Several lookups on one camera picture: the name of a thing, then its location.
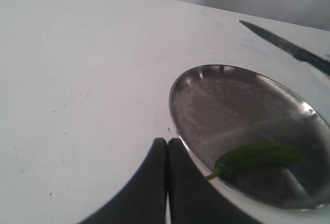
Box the green chili pepper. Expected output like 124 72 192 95
206 143 303 180

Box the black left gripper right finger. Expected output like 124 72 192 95
168 139 240 223

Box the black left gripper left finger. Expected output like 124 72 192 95
81 138 168 223

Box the round stainless steel plate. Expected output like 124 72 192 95
169 65 329 210

